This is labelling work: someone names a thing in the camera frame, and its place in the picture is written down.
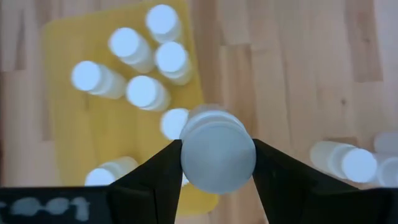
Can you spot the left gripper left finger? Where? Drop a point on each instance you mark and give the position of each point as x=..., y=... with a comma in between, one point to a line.
x=155, y=193

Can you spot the yellow translucent plastic basket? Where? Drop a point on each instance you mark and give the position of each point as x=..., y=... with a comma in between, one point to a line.
x=77, y=130

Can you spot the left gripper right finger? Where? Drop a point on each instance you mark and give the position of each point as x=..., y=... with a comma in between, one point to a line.
x=280, y=186

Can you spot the white plastic pill bottle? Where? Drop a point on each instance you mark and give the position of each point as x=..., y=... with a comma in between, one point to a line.
x=171, y=57
x=172, y=123
x=161, y=20
x=102, y=175
x=141, y=91
x=124, y=42
x=85, y=76
x=217, y=155
x=357, y=165
x=390, y=172
x=185, y=181

